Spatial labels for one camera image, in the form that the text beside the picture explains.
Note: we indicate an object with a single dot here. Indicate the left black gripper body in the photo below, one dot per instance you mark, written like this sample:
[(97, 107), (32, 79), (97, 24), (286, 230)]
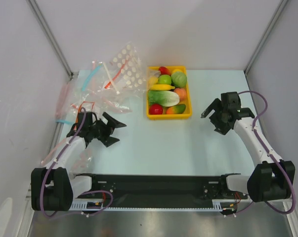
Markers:
[(100, 130)]

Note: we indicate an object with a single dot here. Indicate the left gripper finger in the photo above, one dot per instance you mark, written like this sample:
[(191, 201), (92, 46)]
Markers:
[(111, 122), (108, 141)]

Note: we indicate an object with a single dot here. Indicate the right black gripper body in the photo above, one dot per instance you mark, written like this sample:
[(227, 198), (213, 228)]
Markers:
[(218, 118)]

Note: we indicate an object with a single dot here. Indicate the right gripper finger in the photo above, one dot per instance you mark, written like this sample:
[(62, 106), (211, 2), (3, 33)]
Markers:
[(222, 128), (214, 106)]

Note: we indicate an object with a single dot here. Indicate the red pomegranate toy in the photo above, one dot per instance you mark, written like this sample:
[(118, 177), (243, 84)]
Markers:
[(156, 109)]

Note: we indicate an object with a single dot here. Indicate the white dotted zip bag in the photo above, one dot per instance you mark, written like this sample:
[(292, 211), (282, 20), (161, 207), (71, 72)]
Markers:
[(123, 74)]

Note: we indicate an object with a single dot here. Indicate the green lettuce toy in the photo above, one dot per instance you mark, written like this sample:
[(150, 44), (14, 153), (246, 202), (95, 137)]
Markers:
[(163, 98)]

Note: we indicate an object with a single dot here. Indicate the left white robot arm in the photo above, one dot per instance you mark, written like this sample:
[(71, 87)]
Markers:
[(55, 186)]

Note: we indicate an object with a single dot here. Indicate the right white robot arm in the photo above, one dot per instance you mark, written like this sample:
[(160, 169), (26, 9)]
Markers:
[(272, 177)]

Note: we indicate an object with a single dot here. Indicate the orange zipper clear bag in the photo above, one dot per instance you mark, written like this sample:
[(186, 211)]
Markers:
[(98, 105)]

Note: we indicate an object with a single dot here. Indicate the pink dotted bag front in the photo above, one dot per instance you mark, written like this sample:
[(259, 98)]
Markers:
[(84, 164)]

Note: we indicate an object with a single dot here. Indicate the blue zipper clear bag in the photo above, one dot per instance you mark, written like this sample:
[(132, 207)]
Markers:
[(89, 83)]

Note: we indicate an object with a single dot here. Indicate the yellow plastic tray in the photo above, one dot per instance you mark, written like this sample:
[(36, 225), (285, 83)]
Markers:
[(154, 72)]

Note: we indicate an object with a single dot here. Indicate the peach toy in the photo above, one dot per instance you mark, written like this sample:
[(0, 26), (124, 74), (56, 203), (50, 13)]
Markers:
[(181, 92)]

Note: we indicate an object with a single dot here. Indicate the mango toy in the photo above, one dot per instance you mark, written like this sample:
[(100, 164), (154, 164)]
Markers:
[(175, 110)]

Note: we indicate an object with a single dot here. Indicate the green cabbage toy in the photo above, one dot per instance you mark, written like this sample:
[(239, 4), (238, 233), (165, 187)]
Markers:
[(179, 79)]

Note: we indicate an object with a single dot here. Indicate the yellow banana toy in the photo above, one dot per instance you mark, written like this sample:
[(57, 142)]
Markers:
[(162, 87)]

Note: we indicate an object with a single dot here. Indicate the green lime toy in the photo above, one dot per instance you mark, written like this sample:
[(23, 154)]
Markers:
[(164, 79)]

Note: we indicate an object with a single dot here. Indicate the red strawberry toy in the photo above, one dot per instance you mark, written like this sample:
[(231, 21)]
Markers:
[(164, 71)]

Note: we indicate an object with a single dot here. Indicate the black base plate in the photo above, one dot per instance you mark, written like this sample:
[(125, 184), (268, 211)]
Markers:
[(154, 190)]

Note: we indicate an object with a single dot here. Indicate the white cable duct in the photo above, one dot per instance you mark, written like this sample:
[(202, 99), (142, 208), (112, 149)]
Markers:
[(206, 206)]

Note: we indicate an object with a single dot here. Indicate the right aluminium frame post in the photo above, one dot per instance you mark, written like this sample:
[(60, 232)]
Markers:
[(268, 31)]

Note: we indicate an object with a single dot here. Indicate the aluminium frame post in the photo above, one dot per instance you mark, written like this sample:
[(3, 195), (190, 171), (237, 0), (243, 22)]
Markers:
[(35, 8), (268, 31)]

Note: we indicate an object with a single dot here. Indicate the left aluminium frame post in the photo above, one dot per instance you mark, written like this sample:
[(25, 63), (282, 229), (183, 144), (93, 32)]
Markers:
[(35, 8)]

